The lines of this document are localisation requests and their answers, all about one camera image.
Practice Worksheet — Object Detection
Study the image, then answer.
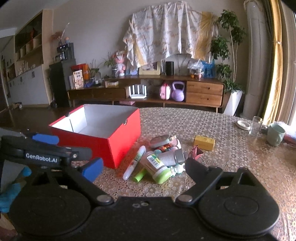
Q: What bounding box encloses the white bottle with green lid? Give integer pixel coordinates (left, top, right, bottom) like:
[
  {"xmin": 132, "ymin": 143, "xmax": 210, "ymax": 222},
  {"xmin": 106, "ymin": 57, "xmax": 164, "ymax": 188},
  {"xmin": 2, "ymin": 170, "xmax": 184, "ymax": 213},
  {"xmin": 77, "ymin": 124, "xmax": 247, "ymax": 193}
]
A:
[{"xmin": 140, "ymin": 151, "xmax": 172, "ymax": 184}]

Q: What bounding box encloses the white tube with green cap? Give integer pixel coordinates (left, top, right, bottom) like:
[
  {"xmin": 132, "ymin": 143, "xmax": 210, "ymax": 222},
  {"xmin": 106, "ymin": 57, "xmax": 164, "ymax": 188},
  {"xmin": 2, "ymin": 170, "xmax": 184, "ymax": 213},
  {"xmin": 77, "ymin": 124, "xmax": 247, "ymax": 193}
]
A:
[{"xmin": 122, "ymin": 146, "xmax": 146, "ymax": 181}]

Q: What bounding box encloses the light green cylinder stick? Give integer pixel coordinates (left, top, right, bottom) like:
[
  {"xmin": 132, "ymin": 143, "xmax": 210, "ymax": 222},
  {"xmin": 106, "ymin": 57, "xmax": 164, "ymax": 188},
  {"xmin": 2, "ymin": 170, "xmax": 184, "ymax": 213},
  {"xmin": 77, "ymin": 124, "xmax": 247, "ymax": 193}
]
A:
[{"xmin": 133, "ymin": 168, "xmax": 147, "ymax": 182}]

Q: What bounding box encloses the blue gloved hand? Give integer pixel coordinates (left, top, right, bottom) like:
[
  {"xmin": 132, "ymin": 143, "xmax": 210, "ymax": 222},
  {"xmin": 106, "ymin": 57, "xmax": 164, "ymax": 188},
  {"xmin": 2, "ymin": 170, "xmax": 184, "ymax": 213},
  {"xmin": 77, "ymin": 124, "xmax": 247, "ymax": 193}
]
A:
[{"xmin": 1, "ymin": 167, "xmax": 32, "ymax": 213}]

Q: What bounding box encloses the pink folded paper piece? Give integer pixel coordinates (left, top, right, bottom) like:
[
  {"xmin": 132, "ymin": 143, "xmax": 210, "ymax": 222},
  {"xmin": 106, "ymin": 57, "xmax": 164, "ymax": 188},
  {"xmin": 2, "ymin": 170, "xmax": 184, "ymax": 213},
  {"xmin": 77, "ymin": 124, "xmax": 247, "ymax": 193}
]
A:
[{"xmin": 188, "ymin": 145, "xmax": 204, "ymax": 161}]

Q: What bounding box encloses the yellow small box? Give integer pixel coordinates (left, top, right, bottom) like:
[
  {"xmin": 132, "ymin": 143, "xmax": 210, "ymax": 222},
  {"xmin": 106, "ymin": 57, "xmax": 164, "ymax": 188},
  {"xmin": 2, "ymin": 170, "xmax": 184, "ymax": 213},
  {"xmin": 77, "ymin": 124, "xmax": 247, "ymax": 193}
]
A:
[{"xmin": 193, "ymin": 136, "xmax": 215, "ymax": 151}]

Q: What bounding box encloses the red cardboard box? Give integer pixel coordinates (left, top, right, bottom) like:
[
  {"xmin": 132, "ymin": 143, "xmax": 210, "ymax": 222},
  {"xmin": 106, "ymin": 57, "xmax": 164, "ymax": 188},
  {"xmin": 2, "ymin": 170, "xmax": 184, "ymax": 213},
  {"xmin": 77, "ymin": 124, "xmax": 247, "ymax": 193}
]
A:
[{"xmin": 49, "ymin": 104, "xmax": 141, "ymax": 169}]

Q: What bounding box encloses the small colourful toy pile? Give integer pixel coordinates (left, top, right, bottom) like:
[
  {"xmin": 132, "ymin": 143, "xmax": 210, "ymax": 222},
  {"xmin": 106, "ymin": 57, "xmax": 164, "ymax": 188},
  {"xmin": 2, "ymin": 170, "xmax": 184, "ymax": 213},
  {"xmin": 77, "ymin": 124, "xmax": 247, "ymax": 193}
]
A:
[{"xmin": 154, "ymin": 136, "xmax": 185, "ymax": 176}]

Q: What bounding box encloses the snack box with cartoon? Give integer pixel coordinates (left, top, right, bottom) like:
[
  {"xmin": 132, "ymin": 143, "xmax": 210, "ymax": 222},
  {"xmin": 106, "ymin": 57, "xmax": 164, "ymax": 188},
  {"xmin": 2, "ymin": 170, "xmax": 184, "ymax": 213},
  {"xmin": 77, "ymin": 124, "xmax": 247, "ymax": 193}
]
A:
[{"xmin": 73, "ymin": 70, "xmax": 84, "ymax": 89}]

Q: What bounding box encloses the white round coaster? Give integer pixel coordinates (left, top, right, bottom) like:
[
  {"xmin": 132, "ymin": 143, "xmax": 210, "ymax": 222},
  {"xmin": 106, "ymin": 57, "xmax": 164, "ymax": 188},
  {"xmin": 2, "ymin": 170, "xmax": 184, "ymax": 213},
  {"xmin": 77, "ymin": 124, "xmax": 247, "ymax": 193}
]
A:
[{"xmin": 235, "ymin": 120, "xmax": 251, "ymax": 131}]

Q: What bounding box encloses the black cabinet with coffee machine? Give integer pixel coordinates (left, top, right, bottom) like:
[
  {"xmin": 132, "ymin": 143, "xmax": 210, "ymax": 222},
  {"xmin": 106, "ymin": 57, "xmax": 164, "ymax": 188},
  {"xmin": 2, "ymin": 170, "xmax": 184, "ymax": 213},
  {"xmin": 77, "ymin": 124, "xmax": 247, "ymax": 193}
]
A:
[{"xmin": 49, "ymin": 43, "xmax": 76, "ymax": 108}]

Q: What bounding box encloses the clear drinking glass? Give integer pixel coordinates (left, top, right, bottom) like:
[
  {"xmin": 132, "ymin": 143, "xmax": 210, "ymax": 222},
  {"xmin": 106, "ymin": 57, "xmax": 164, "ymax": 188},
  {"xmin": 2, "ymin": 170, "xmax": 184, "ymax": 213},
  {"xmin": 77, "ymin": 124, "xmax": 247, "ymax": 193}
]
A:
[{"xmin": 249, "ymin": 116, "xmax": 263, "ymax": 137}]

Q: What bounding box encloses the light green ceramic mug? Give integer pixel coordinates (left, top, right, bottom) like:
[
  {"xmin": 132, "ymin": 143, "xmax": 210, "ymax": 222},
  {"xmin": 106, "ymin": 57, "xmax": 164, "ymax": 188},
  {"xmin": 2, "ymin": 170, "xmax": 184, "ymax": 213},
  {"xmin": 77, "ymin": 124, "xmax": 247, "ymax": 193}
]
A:
[{"xmin": 266, "ymin": 123, "xmax": 285, "ymax": 147}]

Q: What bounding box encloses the wooden tv sideboard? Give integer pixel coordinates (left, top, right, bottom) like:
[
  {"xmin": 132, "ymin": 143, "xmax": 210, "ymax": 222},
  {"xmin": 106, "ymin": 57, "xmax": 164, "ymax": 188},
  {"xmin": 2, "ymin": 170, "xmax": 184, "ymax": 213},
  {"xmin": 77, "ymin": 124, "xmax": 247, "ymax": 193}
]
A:
[{"xmin": 68, "ymin": 75, "xmax": 224, "ymax": 112}]

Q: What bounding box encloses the purple kettlebell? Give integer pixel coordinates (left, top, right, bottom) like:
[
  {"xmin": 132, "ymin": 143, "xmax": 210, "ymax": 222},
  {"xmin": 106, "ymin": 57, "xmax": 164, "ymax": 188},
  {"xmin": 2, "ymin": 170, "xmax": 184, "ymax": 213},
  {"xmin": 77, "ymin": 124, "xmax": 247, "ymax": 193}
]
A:
[{"xmin": 171, "ymin": 81, "xmax": 185, "ymax": 102}]

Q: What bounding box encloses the white wifi router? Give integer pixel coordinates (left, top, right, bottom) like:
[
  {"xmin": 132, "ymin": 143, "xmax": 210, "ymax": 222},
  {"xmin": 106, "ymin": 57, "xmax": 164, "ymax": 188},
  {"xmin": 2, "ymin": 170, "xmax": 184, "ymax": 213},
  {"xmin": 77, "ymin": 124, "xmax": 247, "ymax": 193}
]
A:
[{"xmin": 128, "ymin": 84, "xmax": 147, "ymax": 99}]

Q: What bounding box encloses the pink toy suitcase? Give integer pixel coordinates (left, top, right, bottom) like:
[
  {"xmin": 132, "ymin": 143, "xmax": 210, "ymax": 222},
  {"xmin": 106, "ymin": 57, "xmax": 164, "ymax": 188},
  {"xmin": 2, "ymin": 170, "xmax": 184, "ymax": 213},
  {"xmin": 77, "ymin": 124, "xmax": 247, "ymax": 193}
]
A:
[{"xmin": 159, "ymin": 82, "xmax": 171, "ymax": 100}]

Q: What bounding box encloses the small potted green plant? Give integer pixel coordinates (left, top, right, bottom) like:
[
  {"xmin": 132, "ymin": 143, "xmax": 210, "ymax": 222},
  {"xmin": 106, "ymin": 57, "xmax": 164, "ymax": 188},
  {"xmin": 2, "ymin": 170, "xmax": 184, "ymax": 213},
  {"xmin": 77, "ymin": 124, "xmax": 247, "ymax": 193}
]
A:
[{"xmin": 103, "ymin": 52, "xmax": 118, "ymax": 77}]

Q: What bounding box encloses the pink doll figure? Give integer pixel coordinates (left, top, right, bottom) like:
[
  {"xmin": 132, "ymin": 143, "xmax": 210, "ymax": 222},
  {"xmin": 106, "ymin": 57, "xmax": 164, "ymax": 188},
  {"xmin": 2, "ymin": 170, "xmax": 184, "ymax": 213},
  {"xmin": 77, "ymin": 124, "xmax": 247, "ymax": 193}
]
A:
[{"xmin": 112, "ymin": 50, "xmax": 126, "ymax": 76}]

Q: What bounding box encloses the blue patterned bag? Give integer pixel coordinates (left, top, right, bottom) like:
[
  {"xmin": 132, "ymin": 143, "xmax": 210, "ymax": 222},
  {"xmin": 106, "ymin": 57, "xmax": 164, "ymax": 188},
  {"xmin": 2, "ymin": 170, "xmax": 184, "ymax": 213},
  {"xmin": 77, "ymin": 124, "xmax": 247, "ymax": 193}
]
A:
[{"xmin": 202, "ymin": 60, "xmax": 216, "ymax": 78}]

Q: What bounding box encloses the plastic bag with fruit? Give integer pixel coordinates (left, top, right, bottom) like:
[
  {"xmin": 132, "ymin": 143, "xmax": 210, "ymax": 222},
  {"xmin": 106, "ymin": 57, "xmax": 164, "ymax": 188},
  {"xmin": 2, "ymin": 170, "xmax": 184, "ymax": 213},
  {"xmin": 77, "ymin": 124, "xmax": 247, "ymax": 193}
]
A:
[{"xmin": 187, "ymin": 60, "xmax": 204, "ymax": 79}]

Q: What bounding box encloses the black cylindrical speaker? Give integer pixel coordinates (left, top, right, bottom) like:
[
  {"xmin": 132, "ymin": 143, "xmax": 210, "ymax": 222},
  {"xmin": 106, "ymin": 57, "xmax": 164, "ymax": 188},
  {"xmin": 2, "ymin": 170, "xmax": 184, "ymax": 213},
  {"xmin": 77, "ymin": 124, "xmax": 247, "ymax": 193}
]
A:
[{"xmin": 165, "ymin": 61, "xmax": 175, "ymax": 76}]

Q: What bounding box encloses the white standing air conditioner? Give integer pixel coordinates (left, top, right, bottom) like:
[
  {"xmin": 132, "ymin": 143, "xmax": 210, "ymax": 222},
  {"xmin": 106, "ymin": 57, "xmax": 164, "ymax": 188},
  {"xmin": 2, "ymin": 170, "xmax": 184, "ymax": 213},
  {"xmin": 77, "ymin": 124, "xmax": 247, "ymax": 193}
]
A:
[{"xmin": 242, "ymin": 1, "xmax": 271, "ymax": 120}]

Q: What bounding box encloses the potted tree in white pot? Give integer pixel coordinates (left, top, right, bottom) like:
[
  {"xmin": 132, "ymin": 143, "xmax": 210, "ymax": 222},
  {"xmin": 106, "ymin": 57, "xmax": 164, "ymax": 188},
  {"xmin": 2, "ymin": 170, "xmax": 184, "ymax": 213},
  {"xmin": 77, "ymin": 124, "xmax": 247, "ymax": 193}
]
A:
[{"xmin": 210, "ymin": 9, "xmax": 247, "ymax": 116}]

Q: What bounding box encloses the wall shelf unit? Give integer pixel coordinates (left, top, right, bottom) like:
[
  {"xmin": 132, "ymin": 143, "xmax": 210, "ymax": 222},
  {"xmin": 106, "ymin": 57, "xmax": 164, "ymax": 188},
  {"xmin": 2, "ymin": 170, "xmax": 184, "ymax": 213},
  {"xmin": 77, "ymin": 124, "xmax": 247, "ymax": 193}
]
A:
[{"xmin": 1, "ymin": 9, "xmax": 53, "ymax": 108}]

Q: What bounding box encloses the wooden picture frame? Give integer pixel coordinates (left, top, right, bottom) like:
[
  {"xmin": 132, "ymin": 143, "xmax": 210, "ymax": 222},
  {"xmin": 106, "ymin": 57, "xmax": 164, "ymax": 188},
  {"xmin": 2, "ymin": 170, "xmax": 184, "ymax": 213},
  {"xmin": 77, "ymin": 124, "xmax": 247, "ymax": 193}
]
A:
[{"xmin": 139, "ymin": 61, "xmax": 161, "ymax": 75}]

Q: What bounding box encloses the floral cloth wall cover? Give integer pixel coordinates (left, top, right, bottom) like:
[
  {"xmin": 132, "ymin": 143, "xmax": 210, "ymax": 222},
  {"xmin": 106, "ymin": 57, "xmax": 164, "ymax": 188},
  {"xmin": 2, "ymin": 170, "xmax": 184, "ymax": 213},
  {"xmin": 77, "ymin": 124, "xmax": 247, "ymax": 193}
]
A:
[{"xmin": 123, "ymin": 1, "xmax": 218, "ymax": 68}]

